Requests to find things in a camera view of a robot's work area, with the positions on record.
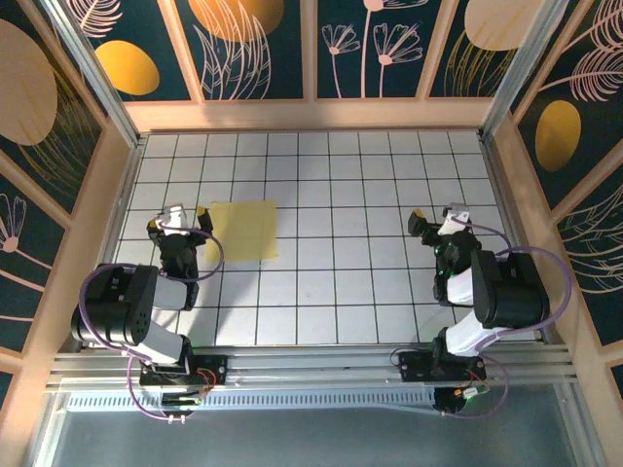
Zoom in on yellow paper sheet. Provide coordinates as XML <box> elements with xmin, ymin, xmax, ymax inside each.
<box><xmin>203</xmin><ymin>200</ymin><xmax>280</xmax><ymax>263</ymax></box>

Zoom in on black controller box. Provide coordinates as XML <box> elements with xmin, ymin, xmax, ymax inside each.
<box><xmin>160</xmin><ymin>391</ymin><xmax>203</xmax><ymax>414</ymax></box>
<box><xmin>432</xmin><ymin>386</ymin><xmax>493</xmax><ymax>417</ymax></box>

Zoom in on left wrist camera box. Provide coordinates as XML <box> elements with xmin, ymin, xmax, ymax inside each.
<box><xmin>158</xmin><ymin>203</ymin><xmax>189</xmax><ymax>230</ymax></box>

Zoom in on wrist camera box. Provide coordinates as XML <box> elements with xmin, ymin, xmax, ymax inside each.
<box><xmin>440</xmin><ymin>202</ymin><xmax>472</xmax><ymax>235</ymax></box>
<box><xmin>158</xmin><ymin>203</ymin><xmax>189</xmax><ymax>230</ymax></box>

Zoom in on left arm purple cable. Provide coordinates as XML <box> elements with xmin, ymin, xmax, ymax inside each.
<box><xmin>80</xmin><ymin>221</ymin><xmax>225</xmax><ymax>424</ymax></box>

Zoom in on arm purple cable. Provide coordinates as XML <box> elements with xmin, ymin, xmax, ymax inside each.
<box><xmin>80</xmin><ymin>221</ymin><xmax>225</xmax><ymax>424</ymax></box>
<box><xmin>440</xmin><ymin>216</ymin><xmax>573</xmax><ymax>419</ymax></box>

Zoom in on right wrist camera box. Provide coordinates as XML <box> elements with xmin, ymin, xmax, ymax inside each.
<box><xmin>440</xmin><ymin>202</ymin><xmax>472</xmax><ymax>235</ymax></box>

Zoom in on aluminium side rail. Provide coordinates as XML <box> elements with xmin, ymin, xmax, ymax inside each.
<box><xmin>485</xmin><ymin>135</ymin><xmax>557</xmax><ymax>344</ymax></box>
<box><xmin>77</xmin><ymin>138</ymin><xmax>147</xmax><ymax>349</ymax></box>

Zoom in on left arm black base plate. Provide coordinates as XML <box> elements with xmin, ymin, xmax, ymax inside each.
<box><xmin>139</xmin><ymin>354</ymin><xmax>229</xmax><ymax>388</ymax></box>

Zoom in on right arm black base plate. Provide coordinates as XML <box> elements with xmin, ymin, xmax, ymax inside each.
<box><xmin>398</xmin><ymin>350</ymin><xmax>487</xmax><ymax>383</ymax></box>

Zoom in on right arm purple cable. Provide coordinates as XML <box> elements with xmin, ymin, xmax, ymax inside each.
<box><xmin>440</xmin><ymin>216</ymin><xmax>573</xmax><ymax>419</ymax></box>

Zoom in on orange wire bundle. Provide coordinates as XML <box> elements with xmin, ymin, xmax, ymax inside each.
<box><xmin>457</xmin><ymin>367</ymin><xmax>488</xmax><ymax>398</ymax></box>
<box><xmin>193</xmin><ymin>367</ymin><xmax>218</xmax><ymax>396</ymax></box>

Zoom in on aluminium frame post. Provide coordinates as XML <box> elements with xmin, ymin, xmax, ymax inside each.
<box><xmin>478</xmin><ymin>0</ymin><xmax>580</xmax><ymax>143</ymax></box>
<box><xmin>41</xmin><ymin>0</ymin><xmax>147</xmax><ymax>150</ymax></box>

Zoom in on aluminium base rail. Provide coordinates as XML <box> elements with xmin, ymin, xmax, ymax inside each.
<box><xmin>46</xmin><ymin>343</ymin><xmax>580</xmax><ymax>393</ymax></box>

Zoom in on white slotted cable duct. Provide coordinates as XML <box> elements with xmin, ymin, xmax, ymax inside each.
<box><xmin>65</xmin><ymin>388</ymin><xmax>439</xmax><ymax>413</ymax></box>

